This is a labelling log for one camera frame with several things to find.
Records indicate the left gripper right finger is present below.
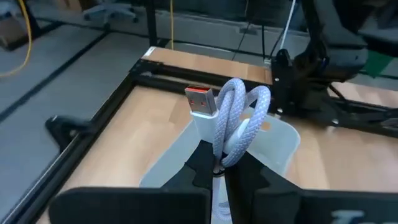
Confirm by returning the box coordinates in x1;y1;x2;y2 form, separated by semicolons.
224;151;398;224

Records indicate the thin black cable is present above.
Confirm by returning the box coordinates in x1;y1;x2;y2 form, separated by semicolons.
231;21;251;62

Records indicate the white plastic bin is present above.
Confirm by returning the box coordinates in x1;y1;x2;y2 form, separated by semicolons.
139;107;302;189

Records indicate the office chair base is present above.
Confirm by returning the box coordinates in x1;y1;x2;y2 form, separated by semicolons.
81;2;140;26

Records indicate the black vertical post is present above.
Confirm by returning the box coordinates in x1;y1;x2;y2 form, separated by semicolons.
145;0;159;47

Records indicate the thin yellow hanging cable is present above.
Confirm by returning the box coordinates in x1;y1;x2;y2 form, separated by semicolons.
169;0;175;50

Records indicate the black frame bracket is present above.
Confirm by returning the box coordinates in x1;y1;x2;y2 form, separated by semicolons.
44;114;98;154

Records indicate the thick yellow cable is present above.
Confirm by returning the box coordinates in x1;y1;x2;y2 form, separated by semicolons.
0;0;34;78

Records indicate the white hanging cable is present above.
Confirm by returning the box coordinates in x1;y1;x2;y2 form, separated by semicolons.
279;0;297;51

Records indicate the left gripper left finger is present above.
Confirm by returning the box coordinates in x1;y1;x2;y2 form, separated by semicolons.
49;139;216;224

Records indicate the green floor item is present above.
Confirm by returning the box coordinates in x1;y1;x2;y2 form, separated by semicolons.
363;49;396;78

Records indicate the white braided USB cable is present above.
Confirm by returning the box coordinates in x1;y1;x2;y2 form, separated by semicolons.
184;77;272;224

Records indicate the brown cardboard box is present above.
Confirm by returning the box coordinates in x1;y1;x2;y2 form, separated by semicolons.
0;15;31;51

